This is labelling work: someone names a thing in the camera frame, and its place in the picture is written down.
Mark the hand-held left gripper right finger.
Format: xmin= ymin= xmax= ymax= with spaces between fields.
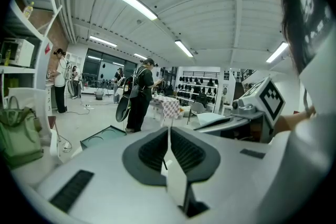
xmin=170 ymin=127 xmax=222 ymax=183

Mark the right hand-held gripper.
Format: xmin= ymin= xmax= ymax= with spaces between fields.
xmin=194 ymin=77 xmax=286 ymax=144

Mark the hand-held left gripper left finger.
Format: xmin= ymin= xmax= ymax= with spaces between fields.
xmin=122 ymin=126 xmax=169 ymax=187

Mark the person's right forearm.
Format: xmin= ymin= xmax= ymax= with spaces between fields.
xmin=272 ymin=106 xmax=316 ymax=135

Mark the yellow-green drink bottle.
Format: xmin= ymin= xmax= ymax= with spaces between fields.
xmin=4 ymin=48 xmax=12 ymax=67

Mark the pale yellow plastic bottle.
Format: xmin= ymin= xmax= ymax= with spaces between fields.
xmin=23 ymin=2 xmax=35 ymax=19

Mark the grey chair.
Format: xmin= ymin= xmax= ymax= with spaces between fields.
xmin=186 ymin=102 xmax=207 ymax=125

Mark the white shelf of black hats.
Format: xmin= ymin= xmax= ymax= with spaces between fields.
xmin=176 ymin=70 xmax=220 ymax=108

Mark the checkered tablecloth table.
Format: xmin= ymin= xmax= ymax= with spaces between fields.
xmin=151 ymin=95 xmax=182 ymax=122

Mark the green tote bag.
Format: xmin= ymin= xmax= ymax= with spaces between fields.
xmin=0 ymin=95 xmax=44 ymax=169

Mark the white shelf unit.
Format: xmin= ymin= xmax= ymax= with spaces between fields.
xmin=0 ymin=0 xmax=64 ymax=116

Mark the white microwave oven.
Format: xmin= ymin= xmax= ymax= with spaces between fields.
xmin=0 ymin=38 xmax=35 ymax=68

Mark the white power adapter with cable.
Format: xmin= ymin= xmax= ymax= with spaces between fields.
xmin=61 ymin=140 xmax=73 ymax=153

